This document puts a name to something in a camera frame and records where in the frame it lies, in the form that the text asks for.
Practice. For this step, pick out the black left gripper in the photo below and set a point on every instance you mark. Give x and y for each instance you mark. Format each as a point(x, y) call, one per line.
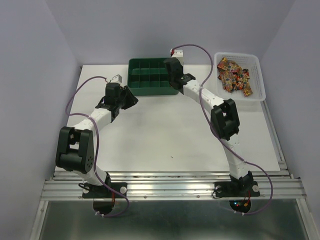
point(131, 99)

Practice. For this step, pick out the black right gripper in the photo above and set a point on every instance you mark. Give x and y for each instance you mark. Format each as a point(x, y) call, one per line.
point(181, 67)

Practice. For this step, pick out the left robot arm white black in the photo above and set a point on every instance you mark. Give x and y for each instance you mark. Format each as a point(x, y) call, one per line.
point(78, 145)

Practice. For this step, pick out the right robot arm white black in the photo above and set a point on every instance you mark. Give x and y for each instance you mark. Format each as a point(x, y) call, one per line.
point(224, 124)

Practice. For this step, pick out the green divided plastic tray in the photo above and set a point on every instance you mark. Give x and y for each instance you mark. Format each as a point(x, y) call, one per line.
point(149, 77)

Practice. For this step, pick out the colourful patterned tie in basket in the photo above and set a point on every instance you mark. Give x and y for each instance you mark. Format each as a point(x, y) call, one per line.
point(233, 77)

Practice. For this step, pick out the white perforated plastic basket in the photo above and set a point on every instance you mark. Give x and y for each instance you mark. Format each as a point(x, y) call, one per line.
point(245, 61)

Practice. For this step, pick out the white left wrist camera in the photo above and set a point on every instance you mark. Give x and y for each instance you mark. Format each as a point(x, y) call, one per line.
point(116, 79)

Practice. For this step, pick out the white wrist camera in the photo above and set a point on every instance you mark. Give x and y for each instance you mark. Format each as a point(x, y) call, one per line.
point(116, 79)
point(178, 54)

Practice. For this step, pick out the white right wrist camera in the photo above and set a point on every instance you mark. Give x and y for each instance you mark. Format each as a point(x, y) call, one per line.
point(178, 54)

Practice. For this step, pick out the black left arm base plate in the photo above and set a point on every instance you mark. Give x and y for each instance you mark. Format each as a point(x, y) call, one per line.
point(90, 191)

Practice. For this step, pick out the aluminium mounting rail frame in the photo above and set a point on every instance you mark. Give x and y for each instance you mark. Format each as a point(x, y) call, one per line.
point(164, 151)

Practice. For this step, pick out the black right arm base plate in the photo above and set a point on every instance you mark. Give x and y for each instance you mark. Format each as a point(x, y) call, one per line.
point(228, 189)

